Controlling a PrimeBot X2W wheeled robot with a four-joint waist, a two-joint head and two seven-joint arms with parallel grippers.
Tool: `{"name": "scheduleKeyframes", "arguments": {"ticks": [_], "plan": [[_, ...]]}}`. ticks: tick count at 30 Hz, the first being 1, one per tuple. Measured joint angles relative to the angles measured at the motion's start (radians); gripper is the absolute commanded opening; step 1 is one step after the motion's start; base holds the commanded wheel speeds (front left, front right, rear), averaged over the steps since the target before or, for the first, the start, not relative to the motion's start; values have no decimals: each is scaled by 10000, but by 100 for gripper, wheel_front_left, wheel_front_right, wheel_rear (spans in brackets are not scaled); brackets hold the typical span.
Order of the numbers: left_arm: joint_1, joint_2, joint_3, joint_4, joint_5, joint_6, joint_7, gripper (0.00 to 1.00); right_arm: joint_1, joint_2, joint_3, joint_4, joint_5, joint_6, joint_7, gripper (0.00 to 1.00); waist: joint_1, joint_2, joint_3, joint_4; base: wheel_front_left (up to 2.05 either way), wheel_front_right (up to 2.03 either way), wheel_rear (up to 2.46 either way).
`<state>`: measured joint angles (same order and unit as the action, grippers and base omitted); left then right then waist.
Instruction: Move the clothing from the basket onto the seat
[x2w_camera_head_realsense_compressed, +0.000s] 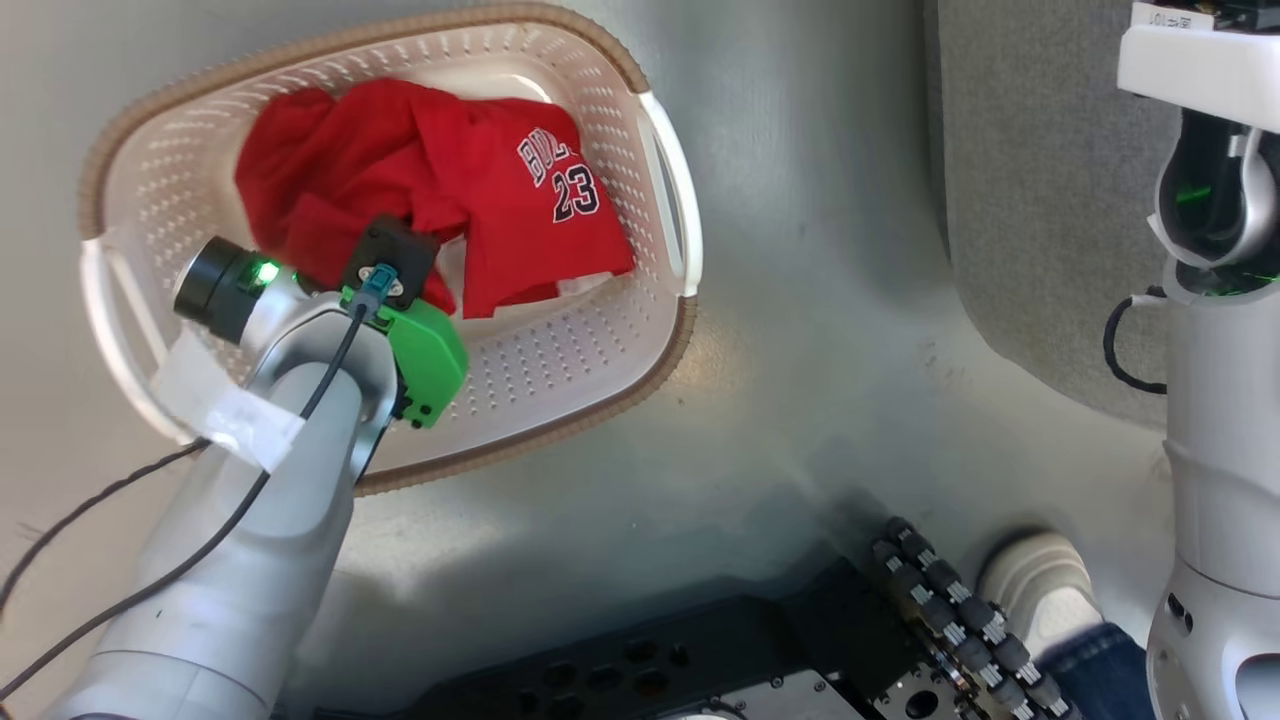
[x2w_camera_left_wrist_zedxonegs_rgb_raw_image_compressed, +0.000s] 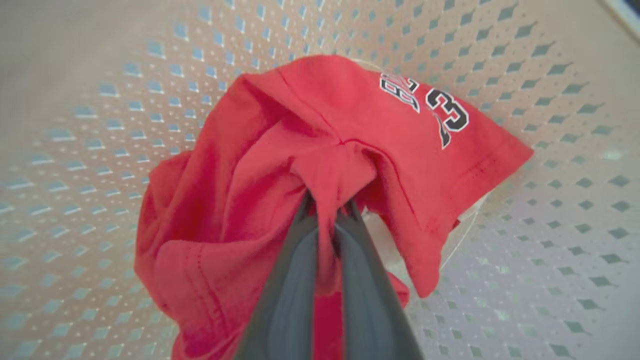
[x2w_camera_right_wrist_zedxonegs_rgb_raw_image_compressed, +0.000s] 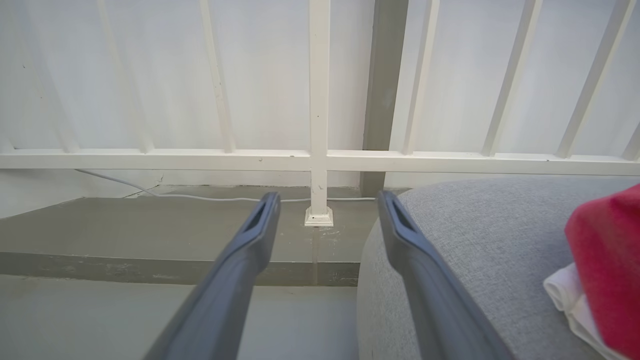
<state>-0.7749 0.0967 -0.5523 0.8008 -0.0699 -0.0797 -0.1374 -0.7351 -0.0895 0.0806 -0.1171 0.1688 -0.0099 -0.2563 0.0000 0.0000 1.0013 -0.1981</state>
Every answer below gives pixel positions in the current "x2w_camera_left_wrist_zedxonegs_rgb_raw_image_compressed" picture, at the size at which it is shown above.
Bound red jersey with number print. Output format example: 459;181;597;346
133;53;535;360

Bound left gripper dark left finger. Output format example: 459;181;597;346
234;191;321;360

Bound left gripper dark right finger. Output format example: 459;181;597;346
332;199;427;360

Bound white perforated laundry basket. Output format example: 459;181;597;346
0;0;640;360

